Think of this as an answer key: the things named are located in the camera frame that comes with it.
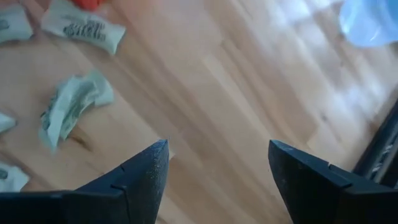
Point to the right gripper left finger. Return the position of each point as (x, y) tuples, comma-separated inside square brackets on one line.
[(133, 186)]

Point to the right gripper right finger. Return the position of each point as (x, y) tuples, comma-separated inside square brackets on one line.
[(311, 193)]

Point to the green-white sugar packet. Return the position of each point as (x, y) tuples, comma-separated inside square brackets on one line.
[(14, 26), (12, 179), (5, 122), (71, 105), (84, 28)]

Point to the clear plastic cup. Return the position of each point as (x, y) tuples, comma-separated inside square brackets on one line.
[(370, 21)]

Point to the red plastic basket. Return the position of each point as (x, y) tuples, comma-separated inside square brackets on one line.
[(88, 3)]

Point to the black aluminium table frame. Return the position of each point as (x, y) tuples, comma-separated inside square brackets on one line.
[(382, 146)]

